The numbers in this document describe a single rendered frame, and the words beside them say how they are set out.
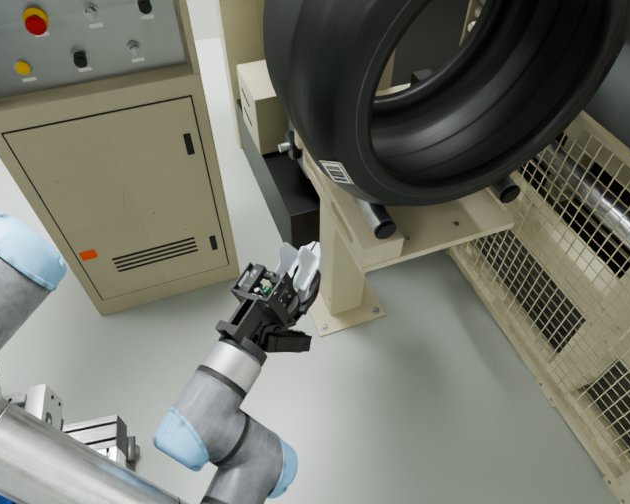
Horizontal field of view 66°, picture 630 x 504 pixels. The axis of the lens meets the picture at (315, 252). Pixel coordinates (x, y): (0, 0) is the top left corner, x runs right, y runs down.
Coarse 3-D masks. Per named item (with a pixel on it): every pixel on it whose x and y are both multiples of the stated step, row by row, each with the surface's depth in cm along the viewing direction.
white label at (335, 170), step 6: (324, 162) 78; (330, 162) 77; (336, 162) 77; (324, 168) 80; (330, 168) 79; (336, 168) 78; (342, 168) 77; (330, 174) 81; (336, 174) 80; (342, 174) 79; (336, 180) 82; (342, 180) 81; (348, 180) 80
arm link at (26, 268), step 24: (0, 216) 53; (0, 240) 51; (24, 240) 53; (0, 264) 50; (24, 264) 52; (48, 264) 55; (0, 288) 50; (24, 288) 52; (48, 288) 55; (0, 312) 50; (24, 312) 53; (0, 336) 51
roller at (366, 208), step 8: (360, 200) 96; (360, 208) 96; (368, 208) 94; (376, 208) 94; (384, 208) 94; (368, 216) 94; (376, 216) 93; (384, 216) 92; (368, 224) 95; (376, 224) 92; (384, 224) 91; (392, 224) 92; (376, 232) 92; (384, 232) 93; (392, 232) 94
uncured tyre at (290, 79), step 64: (320, 0) 62; (384, 0) 58; (512, 0) 97; (576, 0) 87; (320, 64) 65; (384, 64) 64; (448, 64) 106; (512, 64) 102; (576, 64) 90; (320, 128) 72; (384, 128) 109; (448, 128) 108; (512, 128) 100; (384, 192) 84; (448, 192) 91
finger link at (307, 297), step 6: (318, 270) 74; (312, 276) 73; (318, 276) 74; (312, 282) 72; (318, 282) 73; (306, 288) 72; (312, 288) 72; (318, 288) 73; (300, 294) 71; (306, 294) 71; (312, 294) 71; (300, 300) 71; (306, 300) 70; (312, 300) 71; (300, 306) 71; (306, 306) 71; (300, 312) 71; (306, 312) 71
